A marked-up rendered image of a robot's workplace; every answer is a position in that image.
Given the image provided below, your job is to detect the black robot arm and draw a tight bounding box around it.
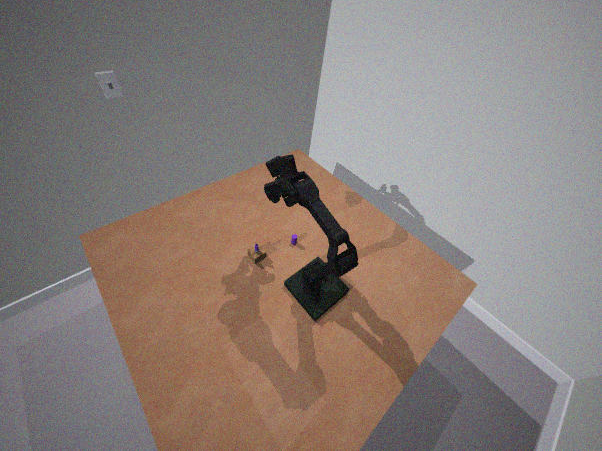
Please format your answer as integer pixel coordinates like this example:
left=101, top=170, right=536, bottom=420
left=264, top=155, right=358, bottom=299

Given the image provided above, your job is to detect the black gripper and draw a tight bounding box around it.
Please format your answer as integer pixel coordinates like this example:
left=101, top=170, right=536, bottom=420
left=266, top=156, right=297, bottom=207

